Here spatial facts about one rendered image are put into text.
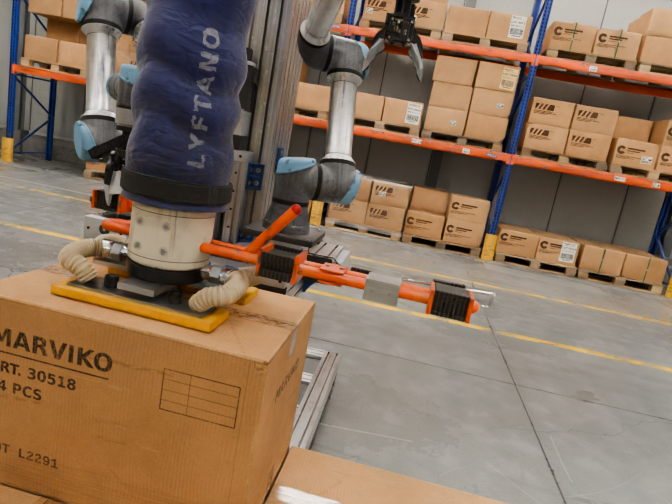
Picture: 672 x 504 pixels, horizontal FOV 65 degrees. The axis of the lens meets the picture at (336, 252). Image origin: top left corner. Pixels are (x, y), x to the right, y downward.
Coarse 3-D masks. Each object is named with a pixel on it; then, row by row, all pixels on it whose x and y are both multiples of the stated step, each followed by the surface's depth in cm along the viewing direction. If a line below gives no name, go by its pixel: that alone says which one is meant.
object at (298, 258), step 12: (264, 252) 105; (276, 252) 110; (288, 252) 112; (300, 252) 113; (264, 264) 106; (276, 264) 106; (288, 264) 105; (264, 276) 106; (276, 276) 105; (288, 276) 105; (300, 276) 110
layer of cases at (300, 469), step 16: (288, 448) 138; (288, 464) 131; (304, 464) 132; (320, 464) 133; (336, 464) 134; (352, 464) 136; (272, 480) 124; (288, 480) 125; (304, 480) 126; (320, 480) 127; (336, 480) 128; (352, 480) 129; (368, 480) 130; (384, 480) 132; (400, 480) 133; (416, 480) 134; (0, 496) 104; (16, 496) 105; (32, 496) 106; (272, 496) 118; (288, 496) 119; (304, 496) 120; (320, 496) 121; (336, 496) 122; (352, 496) 123; (368, 496) 124; (384, 496) 125; (400, 496) 127; (416, 496) 128; (432, 496) 129; (448, 496) 130; (464, 496) 131; (480, 496) 132
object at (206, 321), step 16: (64, 288) 104; (80, 288) 105; (96, 288) 105; (112, 288) 106; (112, 304) 102; (128, 304) 102; (144, 304) 103; (160, 304) 103; (176, 304) 104; (160, 320) 101; (176, 320) 100; (192, 320) 100; (208, 320) 101; (224, 320) 107
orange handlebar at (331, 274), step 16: (112, 224) 112; (128, 224) 116; (224, 256) 109; (240, 256) 108; (256, 256) 108; (304, 272) 106; (320, 272) 106; (336, 272) 105; (352, 272) 109; (400, 288) 104; (416, 288) 107
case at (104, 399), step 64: (0, 320) 101; (64, 320) 98; (128, 320) 99; (256, 320) 111; (0, 384) 103; (64, 384) 101; (128, 384) 98; (192, 384) 96; (256, 384) 94; (0, 448) 106; (64, 448) 103; (128, 448) 101; (192, 448) 98; (256, 448) 98
